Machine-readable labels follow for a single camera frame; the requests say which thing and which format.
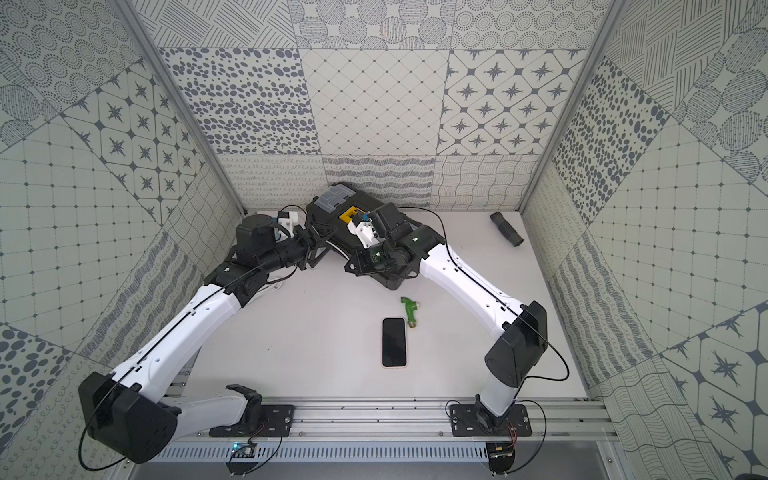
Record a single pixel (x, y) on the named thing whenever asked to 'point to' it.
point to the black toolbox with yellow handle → (336, 207)
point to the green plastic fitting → (411, 306)
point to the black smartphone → (394, 346)
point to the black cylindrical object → (507, 230)
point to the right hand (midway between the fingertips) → (350, 270)
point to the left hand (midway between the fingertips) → (328, 226)
